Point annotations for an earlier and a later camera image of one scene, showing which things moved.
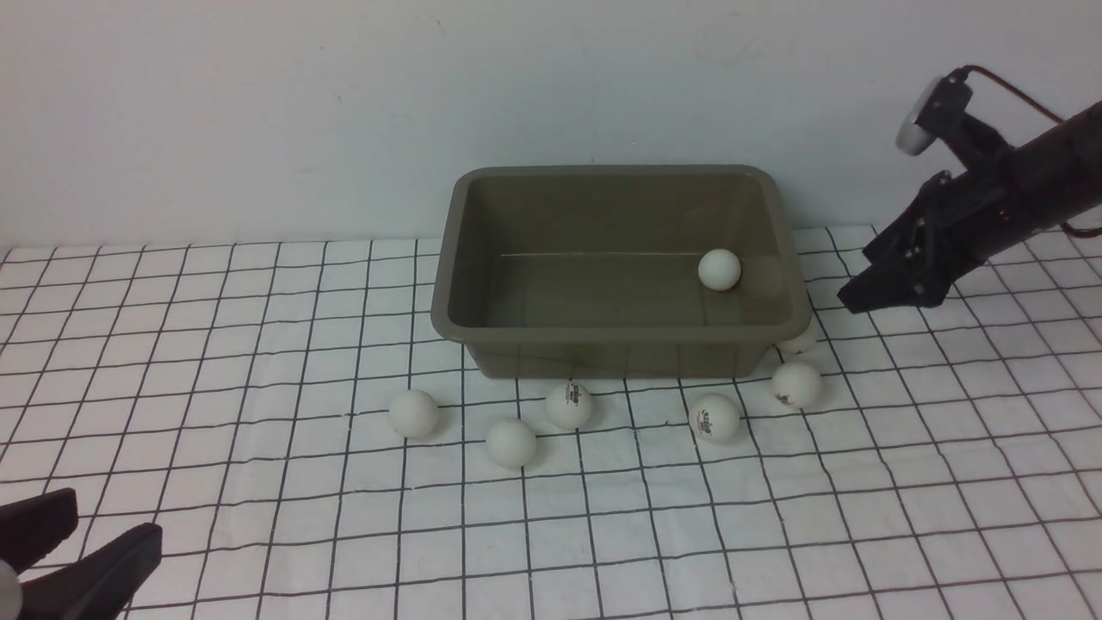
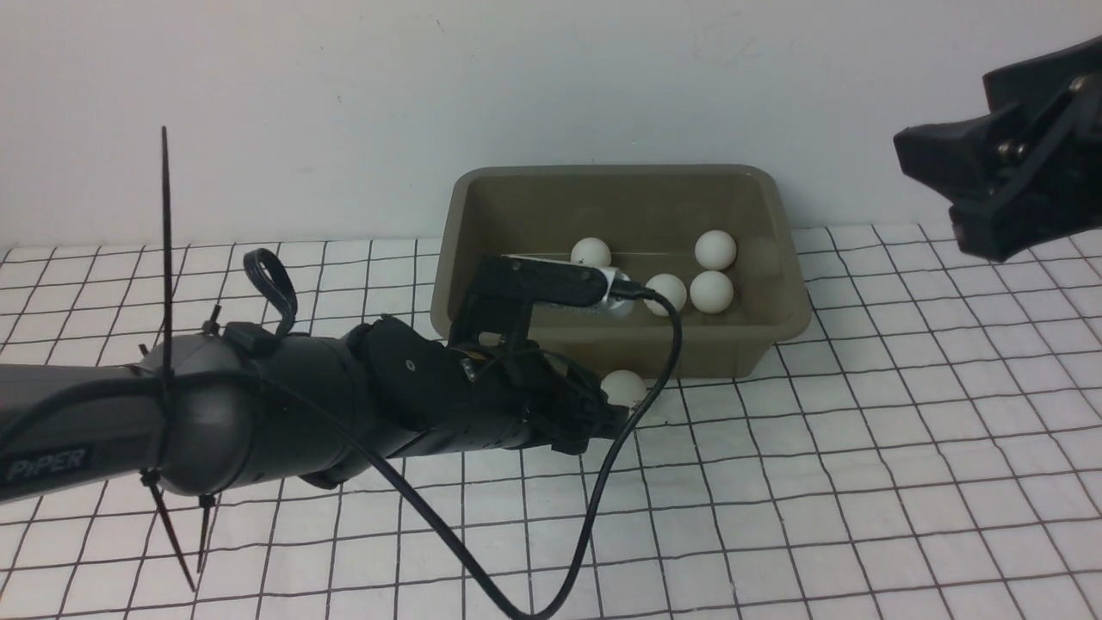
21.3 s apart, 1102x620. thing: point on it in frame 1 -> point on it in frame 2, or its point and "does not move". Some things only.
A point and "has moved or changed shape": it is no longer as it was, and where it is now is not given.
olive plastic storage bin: (591, 270) does not move
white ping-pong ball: (801, 344) -> (711, 292)
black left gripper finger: (100, 585) -> (430, 396)
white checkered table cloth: (315, 447) does not move
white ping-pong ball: (715, 418) -> (591, 251)
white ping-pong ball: (568, 404) has moved or changed shape
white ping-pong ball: (796, 386) -> (671, 288)
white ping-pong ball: (720, 269) -> (715, 250)
